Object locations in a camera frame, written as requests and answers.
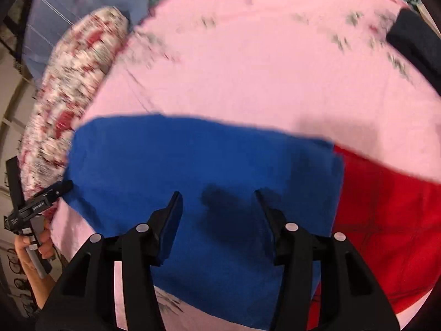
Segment blue and red pants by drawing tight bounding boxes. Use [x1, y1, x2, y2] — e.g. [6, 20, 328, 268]
[62, 113, 441, 331]

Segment folded navy garment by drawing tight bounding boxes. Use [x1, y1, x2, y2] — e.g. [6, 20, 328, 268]
[386, 9, 441, 98]

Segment person's left forearm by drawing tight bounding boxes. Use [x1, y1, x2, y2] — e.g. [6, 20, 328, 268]
[22, 267, 58, 310]

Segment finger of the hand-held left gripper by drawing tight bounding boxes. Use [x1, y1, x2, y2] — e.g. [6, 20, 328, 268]
[21, 179, 74, 214]

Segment pink blanket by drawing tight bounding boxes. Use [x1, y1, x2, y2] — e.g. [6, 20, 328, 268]
[52, 0, 441, 331]

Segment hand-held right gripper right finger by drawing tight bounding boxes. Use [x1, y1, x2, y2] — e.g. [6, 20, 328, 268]
[254, 189, 401, 331]

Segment blue plaid pillow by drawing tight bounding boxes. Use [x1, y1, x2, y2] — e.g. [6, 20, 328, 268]
[24, 0, 155, 80]

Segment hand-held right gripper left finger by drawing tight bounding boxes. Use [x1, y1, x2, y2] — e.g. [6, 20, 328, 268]
[36, 191, 183, 331]

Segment red floral pillow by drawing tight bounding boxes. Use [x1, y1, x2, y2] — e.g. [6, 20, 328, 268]
[19, 7, 131, 221]

